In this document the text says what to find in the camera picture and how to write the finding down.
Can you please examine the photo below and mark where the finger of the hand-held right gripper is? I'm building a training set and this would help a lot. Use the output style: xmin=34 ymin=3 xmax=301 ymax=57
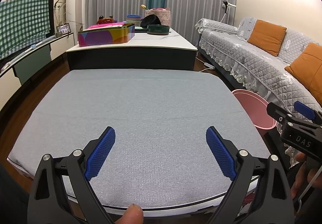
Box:
xmin=294 ymin=101 xmax=322 ymax=123
xmin=267 ymin=102 xmax=293 ymax=124

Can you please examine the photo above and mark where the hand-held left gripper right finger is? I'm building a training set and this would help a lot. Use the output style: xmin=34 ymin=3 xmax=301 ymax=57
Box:
xmin=206 ymin=126 xmax=295 ymax=224

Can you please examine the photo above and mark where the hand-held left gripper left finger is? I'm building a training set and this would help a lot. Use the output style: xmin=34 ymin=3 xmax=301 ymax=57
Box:
xmin=27 ymin=126 xmax=119 ymax=224

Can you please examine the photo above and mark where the pink waste bin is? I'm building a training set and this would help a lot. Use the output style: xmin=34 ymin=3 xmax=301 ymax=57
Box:
xmin=231 ymin=89 xmax=277 ymax=136

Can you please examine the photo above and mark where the person's right hand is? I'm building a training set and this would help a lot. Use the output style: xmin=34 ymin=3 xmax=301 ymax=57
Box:
xmin=290 ymin=152 xmax=322 ymax=199

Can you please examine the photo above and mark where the person's left hand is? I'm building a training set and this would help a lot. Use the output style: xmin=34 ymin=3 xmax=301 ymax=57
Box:
xmin=114 ymin=203 xmax=144 ymax=224

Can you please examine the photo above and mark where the orange cushion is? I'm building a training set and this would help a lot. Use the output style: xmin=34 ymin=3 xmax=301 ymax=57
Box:
xmin=284 ymin=42 xmax=322 ymax=99
xmin=247 ymin=19 xmax=287 ymax=57

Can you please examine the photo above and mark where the grey quilted sofa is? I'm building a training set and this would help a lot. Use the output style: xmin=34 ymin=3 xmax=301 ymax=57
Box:
xmin=195 ymin=17 xmax=322 ymax=169

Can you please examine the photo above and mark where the white green tv cabinet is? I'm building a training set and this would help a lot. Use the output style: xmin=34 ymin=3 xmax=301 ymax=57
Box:
xmin=0 ymin=31 xmax=76 ymax=111

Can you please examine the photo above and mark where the colourful tin box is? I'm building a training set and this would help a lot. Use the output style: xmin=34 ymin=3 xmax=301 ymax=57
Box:
xmin=77 ymin=23 xmax=136 ymax=47

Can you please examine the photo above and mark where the white rod with blue grip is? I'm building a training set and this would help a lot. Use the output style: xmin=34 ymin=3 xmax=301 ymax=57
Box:
xmin=0 ymin=35 xmax=57 ymax=70

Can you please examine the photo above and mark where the white top coffee table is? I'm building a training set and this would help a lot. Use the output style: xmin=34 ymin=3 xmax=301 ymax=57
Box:
xmin=66 ymin=26 xmax=198 ymax=71

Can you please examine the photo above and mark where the pink flat board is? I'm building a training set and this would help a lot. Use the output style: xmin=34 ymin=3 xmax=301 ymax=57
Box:
xmin=87 ymin=21 xmax=125 ymax=29

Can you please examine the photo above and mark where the brown teapot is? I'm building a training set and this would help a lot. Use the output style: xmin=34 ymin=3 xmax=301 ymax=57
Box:
xmin=97 ymin=15 xmax=116 ymax=24

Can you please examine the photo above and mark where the dark green round tin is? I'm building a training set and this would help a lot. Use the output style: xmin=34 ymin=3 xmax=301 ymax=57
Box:
xmin=147 ymin=24 xmax=171 ymax=35

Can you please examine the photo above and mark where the stack of coloured bowls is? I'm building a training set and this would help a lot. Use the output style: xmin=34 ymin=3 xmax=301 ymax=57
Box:
xmin=126 ymin=14 xmax=142 ymax=25

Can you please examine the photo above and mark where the black hat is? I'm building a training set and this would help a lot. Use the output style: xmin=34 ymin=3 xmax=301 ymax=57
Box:
xmin=140 ymin=14 xmax=162 ymax=28

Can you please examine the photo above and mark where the pink lace bag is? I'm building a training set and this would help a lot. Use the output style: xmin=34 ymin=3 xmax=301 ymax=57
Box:
xmin=144 ymin=8 xmax=171 ymax=26

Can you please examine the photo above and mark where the black television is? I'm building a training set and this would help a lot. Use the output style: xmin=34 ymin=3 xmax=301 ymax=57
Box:
xmin=0 ymin=0 xmax=55 ymax=68

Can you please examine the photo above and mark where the green checked cloth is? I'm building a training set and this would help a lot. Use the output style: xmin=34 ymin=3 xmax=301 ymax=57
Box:
xmin=0 ymin=0 xmax=51 ymax=60

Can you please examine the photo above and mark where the green potted plant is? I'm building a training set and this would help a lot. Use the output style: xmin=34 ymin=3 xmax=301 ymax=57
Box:
xmin=54 ymin=0 xmax=66 ymax=26

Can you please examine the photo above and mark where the white cable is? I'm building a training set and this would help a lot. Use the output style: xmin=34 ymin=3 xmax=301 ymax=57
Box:
xmin=293 ymin=164 xmax=322 ymax=214

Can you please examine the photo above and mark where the small photo frame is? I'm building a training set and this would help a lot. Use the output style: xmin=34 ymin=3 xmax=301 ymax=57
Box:
xmin=56 ymin=23 xmax=71 ymax=34

